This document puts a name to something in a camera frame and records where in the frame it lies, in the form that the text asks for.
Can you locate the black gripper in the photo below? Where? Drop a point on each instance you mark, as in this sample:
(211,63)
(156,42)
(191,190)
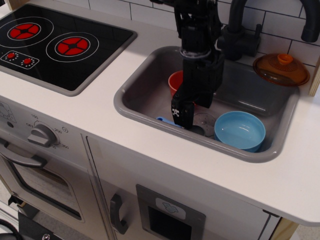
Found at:
(201,77)

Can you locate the blue handled grey spoon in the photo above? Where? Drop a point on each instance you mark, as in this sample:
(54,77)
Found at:
(195,129)

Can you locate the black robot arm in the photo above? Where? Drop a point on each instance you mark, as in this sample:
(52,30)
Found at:
(199,27)

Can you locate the grey plastic sink basin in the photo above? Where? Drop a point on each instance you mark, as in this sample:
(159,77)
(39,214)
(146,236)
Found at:
(145,97)

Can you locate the light blue plastic bowl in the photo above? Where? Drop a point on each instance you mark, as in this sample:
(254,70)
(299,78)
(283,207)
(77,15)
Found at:
(241,130)

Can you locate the orange plastic cup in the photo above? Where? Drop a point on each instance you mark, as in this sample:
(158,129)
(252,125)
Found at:
(175,82)

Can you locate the dark grey toy faucet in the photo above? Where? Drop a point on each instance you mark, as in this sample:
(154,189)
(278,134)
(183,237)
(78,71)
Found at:
(235,42)

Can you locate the orange transparent pot lid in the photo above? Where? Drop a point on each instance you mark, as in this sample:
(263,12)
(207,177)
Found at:
(281,69)

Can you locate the grey dispenser panel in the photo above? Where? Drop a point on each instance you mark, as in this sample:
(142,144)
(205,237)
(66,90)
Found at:
(168,219)

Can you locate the black toy stove top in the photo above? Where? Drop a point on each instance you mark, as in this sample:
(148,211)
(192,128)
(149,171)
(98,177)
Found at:
(58,51)

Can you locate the grey oven dial knob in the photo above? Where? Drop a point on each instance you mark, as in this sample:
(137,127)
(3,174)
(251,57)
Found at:
(41,135)

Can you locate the white oven door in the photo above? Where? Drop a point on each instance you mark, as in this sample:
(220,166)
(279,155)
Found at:
(60,196)

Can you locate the grey cabinet door handle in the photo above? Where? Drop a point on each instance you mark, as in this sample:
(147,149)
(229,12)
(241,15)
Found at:
(119,225)

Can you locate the grey oven door handle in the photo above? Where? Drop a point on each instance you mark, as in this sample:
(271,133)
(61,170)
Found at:
(34,161)

